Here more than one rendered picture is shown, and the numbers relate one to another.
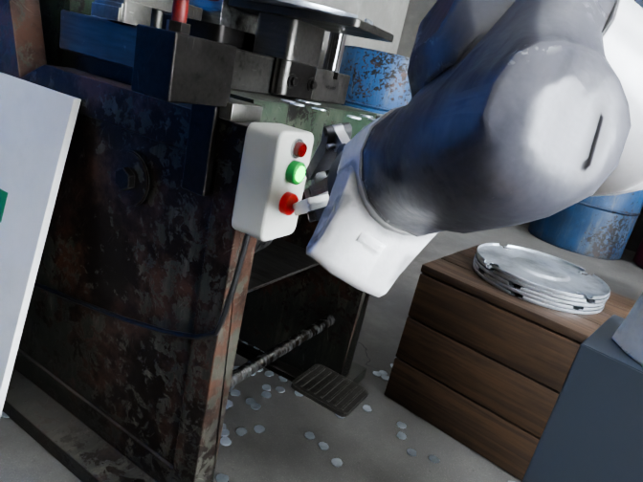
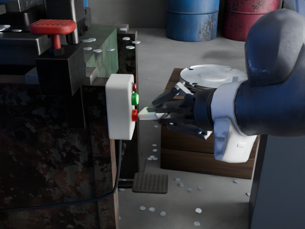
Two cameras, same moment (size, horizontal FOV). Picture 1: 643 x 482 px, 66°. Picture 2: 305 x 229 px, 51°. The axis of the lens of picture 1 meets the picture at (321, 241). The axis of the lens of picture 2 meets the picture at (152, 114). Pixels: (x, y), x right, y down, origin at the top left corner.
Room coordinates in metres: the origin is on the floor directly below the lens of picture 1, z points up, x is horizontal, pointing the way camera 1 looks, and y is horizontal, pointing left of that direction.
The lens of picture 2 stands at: (-0.01, 0.27, 0.87)
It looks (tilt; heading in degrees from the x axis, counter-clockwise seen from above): 27 degrees down; 337
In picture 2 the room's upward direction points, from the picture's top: straight up
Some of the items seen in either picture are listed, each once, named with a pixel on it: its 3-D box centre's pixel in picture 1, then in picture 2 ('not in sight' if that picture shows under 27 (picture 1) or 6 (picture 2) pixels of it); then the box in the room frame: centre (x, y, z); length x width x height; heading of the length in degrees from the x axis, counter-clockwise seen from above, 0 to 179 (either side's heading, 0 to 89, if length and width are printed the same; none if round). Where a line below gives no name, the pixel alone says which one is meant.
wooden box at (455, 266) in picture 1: (510, 348); (209, 119); (1.10, -0.50, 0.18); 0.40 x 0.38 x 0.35; 55
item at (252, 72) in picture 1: (222, 63); (19, 29); (0.97, 0.25, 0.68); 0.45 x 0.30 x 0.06; 152
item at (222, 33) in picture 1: (224, 37); (14, 12); (0.97, 0.26, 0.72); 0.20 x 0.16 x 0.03; 152
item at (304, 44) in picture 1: (303, 55); (78, 14); (0.89, 0.10, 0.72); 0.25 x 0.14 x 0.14; 62
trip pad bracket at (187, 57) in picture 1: (180, 114); (66, 94); (0.59, 0.19, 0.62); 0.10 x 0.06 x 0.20; 152
